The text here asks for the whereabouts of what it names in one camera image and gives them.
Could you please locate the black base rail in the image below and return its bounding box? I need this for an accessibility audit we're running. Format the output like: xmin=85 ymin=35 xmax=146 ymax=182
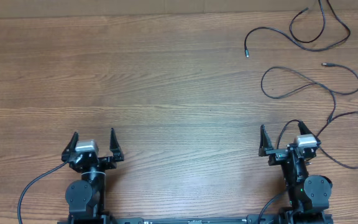
xmin=57 ymin=213 xmax=334 ymax=224

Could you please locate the thin black USB cable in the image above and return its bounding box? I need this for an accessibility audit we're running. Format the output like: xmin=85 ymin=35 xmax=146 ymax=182
xmin=244 ymin=0 xmax=352 ymax=58

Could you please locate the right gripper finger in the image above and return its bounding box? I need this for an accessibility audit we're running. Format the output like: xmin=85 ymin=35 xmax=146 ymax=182
xmin=298 ymin=121 xmax=312 ymax=135
xmin=259 ymin=125 xmax=274 ymax=157

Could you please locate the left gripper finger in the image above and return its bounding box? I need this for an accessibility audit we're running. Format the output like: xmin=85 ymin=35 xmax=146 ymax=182
xmin=109 ymin=128 xmax=124 ymax=161
xmin=61 ymin=132 xmax=78 ymax=162

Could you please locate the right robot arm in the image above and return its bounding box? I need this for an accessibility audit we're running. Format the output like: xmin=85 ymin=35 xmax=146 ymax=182
xmin=257 ymin=121 xmax=333 ymax=223

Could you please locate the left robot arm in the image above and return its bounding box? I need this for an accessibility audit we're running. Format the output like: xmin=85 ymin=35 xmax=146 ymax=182
xmin=62 ymin=129 xmax=124 ymax=224

